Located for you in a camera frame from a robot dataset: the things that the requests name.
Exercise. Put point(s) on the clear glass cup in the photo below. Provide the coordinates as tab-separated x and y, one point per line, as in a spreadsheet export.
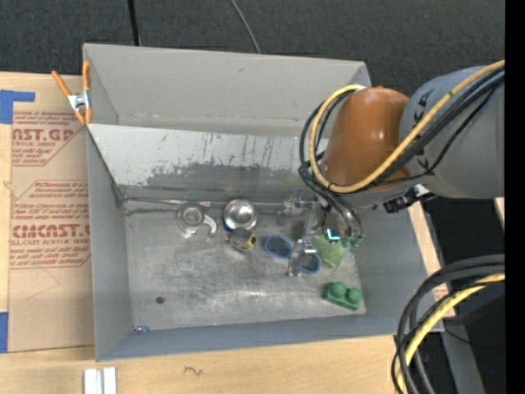
192	219

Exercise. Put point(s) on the black cylinder on white bracket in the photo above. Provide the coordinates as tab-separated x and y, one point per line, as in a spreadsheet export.
398	204

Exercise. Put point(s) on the light green cloth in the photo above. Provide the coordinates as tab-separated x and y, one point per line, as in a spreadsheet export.
331	253

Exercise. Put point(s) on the green toy block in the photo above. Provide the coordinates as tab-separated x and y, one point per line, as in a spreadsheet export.
343	295

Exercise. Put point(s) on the grey metal bin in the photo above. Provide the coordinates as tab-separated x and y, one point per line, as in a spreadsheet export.
229	285

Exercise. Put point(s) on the clear glass bowl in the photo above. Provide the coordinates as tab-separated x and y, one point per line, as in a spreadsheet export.
240	213

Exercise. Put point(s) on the brown cardboard board red print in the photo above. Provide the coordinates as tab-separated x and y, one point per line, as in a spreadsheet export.
45	285

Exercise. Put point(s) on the yellow and black tape measure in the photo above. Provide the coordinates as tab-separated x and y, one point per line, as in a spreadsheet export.
243	240

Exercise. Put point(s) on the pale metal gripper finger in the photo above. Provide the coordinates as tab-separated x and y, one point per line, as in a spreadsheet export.
299	257
296	206

